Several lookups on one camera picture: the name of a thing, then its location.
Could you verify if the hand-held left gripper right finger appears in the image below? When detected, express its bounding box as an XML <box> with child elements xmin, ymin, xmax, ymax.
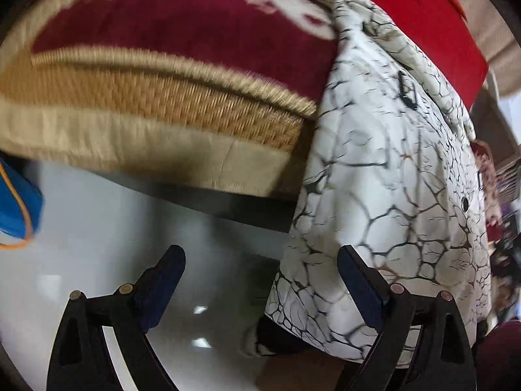
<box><xmin>337</xmin><ymin>244</ymin><xmax>477</xmax><ymax>391</ymax></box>

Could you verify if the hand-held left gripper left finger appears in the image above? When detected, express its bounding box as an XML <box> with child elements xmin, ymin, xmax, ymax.
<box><xmin>46</xmin><ymin>244</ymin><xmax>187</xmax><ymax>391</ymax></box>

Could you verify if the white crackle-print jacket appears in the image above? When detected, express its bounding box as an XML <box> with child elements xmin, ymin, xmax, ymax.
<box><xmin>244</xmin><ymin>0</ymin><xmax>493</xmax><ymax>369</ymax></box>

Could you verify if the dark brown leather sofa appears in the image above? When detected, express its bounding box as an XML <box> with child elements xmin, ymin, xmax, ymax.
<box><xmin>122</xmin><ymin>0</ymin><xmax>351</xmax><ymax>235</ymax></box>

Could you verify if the maroon cloth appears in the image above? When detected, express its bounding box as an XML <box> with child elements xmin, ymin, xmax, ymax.
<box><xmin>474</xmin><ymin>320</ymin><xmax>521</xmax><ymax>391</ymax></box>

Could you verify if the maroon floral sofa seat cover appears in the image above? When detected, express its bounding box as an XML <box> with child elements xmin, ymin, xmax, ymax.
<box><xmin>471</xmin><ymin>140</ymin><xmax>504</xmax><ymax>247</ymax></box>
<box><xmin>0</xmin><ymin>0</ymin><xmax>346</xmax><ymax>198</ymax></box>

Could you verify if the red cushion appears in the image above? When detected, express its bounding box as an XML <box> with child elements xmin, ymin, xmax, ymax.
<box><xmin>344</xmin><ymin>0</ymin><xmax>489</xmax><ymax>110</ymax></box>

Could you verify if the beige lace sofa cover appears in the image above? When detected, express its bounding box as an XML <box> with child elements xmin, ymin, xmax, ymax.
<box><xmin>448</xmin><ymin>0</ymin><xmax>521</xmax><ymax>100</ymax></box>

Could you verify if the blue case with orange cord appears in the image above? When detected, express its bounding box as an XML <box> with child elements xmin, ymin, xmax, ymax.
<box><xmin>0</xmin><ymin>152</ymin><xmax>45</xmax><ymax>251</ymax></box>

